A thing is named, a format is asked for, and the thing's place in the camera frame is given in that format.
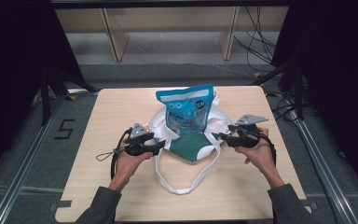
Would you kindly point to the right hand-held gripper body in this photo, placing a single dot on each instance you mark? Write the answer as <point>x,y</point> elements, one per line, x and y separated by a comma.
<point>248,137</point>

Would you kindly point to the aluminium floor rail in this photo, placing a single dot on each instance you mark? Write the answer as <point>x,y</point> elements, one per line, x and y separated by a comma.
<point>323,168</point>
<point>28,161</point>

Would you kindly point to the dark curtain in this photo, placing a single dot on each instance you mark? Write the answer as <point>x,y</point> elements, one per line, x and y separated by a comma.
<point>12,62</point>
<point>338,62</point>

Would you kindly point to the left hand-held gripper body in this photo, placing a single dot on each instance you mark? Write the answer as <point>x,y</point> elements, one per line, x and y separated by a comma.
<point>138,132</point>

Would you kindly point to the white patterned tote bag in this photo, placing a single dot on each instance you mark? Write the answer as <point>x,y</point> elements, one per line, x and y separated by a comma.
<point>192,147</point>

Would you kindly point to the black metal stand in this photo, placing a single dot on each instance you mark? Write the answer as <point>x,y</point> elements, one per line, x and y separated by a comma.
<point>45,99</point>
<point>298,93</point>

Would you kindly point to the person's left hand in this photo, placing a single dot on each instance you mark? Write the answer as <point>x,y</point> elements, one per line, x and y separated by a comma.
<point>127,168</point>

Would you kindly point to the person's right hand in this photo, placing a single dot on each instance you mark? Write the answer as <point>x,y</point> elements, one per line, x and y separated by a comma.
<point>262,157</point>

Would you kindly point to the yellow tape piece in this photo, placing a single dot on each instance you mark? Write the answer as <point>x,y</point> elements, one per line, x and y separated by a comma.
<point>257,75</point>
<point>72,97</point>
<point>277,94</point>

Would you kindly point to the blue snack packet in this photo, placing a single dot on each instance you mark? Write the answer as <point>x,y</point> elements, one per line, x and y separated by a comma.
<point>186,109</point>

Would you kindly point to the light wooden desk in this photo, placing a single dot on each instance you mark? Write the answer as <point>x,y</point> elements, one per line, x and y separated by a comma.
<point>167,18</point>

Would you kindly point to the grey tape strip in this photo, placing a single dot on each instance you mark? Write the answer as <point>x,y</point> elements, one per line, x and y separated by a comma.
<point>312,205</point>

